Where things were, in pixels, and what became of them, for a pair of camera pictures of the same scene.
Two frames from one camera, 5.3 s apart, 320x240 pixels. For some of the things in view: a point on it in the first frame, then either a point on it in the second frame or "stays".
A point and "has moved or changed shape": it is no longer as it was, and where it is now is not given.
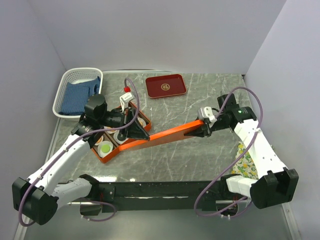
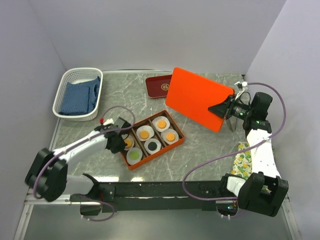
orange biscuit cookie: (100, 140) has moved or changed shape
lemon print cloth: (245, 165) stays
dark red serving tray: (165, 85) stays
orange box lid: (175, 134) to (193, 96)
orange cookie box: (108, 144) has moved or changed shape
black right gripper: (199, 132) to (220, 109)
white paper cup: (142, 122) to (169, 136)
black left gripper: (134, 131) to (115, 149)
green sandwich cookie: (105, 148) has moved or changed shape
